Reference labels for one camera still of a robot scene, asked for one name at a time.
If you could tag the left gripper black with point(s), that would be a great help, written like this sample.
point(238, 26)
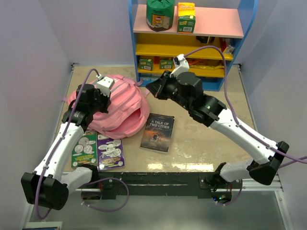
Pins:
point(107, 99)

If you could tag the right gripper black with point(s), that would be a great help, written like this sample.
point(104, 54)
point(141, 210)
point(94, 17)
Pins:
point(155, 87)

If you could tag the pink student backpack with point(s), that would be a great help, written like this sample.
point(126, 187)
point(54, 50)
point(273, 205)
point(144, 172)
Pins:
point(128, 112)

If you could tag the purple coin book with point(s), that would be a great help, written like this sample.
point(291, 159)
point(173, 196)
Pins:
point(110, 153)

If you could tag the Tale of Two Cities book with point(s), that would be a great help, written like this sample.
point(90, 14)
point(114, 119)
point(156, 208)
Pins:
point(157, 133)

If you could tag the green coin book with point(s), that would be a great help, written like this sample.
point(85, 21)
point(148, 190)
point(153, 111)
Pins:
point(85, 151)

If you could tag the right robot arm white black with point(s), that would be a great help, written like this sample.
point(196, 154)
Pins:
point(186, 90)

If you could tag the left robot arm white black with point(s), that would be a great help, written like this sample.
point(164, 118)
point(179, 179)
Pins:
point(46, 186)

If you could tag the teal tissue pack stack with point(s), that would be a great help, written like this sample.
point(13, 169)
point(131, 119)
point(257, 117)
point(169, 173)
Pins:
point(149, 77)

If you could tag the green box left lower shelf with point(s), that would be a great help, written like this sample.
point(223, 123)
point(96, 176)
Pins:
point(146, 64)

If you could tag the green box right lower shelf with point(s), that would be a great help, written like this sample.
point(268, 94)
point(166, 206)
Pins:
point(166, 63)

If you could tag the yellow snack packet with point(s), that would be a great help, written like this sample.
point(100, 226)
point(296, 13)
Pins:
point(207, 67)

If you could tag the orange snack packet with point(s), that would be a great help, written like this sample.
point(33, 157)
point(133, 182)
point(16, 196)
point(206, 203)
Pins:
point(196, 63)

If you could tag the black object middle shelf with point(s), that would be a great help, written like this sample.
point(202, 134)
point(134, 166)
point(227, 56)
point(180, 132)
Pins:
point(205, 39)

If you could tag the green cylindrical package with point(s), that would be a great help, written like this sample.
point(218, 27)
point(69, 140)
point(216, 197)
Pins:
point(160, 14)

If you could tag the red white box on shelf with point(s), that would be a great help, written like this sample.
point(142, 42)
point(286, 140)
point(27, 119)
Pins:
point(227, 45)

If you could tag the yellow green box top shelf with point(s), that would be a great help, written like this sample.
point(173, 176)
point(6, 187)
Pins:
point(186, 17)

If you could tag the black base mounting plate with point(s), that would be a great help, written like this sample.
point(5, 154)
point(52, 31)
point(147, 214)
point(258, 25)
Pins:
point(110, 189)

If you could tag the blue kids shelf unit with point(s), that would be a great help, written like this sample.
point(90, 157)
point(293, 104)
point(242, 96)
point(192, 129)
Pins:
point(219, 23)

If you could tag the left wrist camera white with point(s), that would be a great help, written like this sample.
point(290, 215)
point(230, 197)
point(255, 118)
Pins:
point(104, 84)

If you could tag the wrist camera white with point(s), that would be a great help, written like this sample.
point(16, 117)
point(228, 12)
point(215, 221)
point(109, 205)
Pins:
point(181, 65)
point(104, 84)

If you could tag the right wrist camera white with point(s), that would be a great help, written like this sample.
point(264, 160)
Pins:
point(181, 65)

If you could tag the aluminium frame rail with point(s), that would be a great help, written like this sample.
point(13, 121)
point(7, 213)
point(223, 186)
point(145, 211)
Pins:
point(263, 187)

